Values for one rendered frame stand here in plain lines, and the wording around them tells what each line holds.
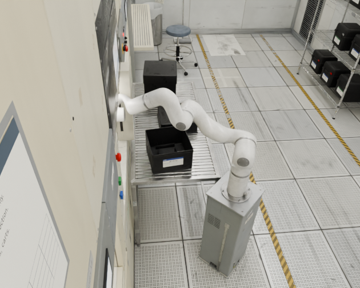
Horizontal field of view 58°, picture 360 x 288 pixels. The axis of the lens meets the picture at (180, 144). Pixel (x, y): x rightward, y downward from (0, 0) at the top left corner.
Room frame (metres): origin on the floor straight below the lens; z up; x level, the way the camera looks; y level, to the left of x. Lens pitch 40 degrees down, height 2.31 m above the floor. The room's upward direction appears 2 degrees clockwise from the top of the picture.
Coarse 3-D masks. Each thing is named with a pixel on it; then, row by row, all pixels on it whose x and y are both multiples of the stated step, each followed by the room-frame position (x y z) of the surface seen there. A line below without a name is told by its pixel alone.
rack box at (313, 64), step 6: (312, 54) 4.44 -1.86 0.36; (318, 54) 4.28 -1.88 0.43; (324, 54) 4.26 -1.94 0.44; (330, 54) 4.27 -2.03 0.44; (312, 60) 4.39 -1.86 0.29; (318, 60) 4.20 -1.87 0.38; (324, 60) 4.17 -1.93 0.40; (330, 60) 4.18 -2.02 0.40; (336, 60) 4.19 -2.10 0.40; (312, 66) 4.34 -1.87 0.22; (318, 66) 4.18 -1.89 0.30; (318, 72) 4.17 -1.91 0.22
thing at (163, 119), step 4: (180, 104) 2.22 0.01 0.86; (160, 108) 2.15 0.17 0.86; (160, 112) 2.10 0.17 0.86; (164, 112) 2.10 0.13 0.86; (160, 116) 2.04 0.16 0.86; (164, 116) 2.04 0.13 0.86; (160, 120) 1.99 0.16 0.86; (164, 120) 1.99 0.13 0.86; (168, 120) 1.99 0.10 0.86; (160, 124) 1.97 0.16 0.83; (164, 124) 1.94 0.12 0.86; (168, 124) 1.94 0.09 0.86; (192, 124) 1.97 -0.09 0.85; (192, 128) 1.97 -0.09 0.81; (196, 128) 1.98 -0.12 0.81; (188, 132) 1.97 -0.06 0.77; (192, 132) 1.97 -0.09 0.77; (196, 132) 1.98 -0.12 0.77
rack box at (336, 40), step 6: (342, 24) 4.04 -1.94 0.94; (348, 24) 4.04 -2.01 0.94; (354, 24) 4.05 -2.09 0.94; (336, 30) 4.04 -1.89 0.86; (342, 30) 3.93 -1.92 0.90; (348, 30) 3.84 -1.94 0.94; (354, 30) 3.85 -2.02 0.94; (336, 36) 4.02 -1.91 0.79; (342, 36) 3.87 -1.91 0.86; (348, 36) 3.83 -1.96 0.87; (354, 36) 3.84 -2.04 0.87; (336, 42) 3.97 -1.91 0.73; (342, 42) 3.84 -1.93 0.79; (348, 42) 3.84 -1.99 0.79; (342, 48) 3.84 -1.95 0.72; (348, 48) 3.84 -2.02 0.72
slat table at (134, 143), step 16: (192, 96) 2.77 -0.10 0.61; (144, 112) 2.23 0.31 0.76; (144, 144) 1.82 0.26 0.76; (192, 144) 1.84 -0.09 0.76; (208, 144) 1.85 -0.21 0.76; (144, 160) 1.64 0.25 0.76; (208, 160) 1.67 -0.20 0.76; (144, 176) 1.49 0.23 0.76; (160, 176) 1.50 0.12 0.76; (192, 176) 1.51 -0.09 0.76; (208, 176) 1.51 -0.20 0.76
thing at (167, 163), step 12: (156, 132) 1.79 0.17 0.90; (168, 132) 1.81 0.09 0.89; (180, 132) 1.84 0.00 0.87; (156, 144) 1.79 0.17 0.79; (168, 144) 1.79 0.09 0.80; (180, 144) 1.82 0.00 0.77; (156, 156) 1.51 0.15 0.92; (168, 156) 1.53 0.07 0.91; (180, 156) 1.56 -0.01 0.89; (192, 156) 1.58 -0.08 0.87; (156, 168) 1.51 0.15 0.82; (168, 168) 1.54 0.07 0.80; (180, 168) 1.56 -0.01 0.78
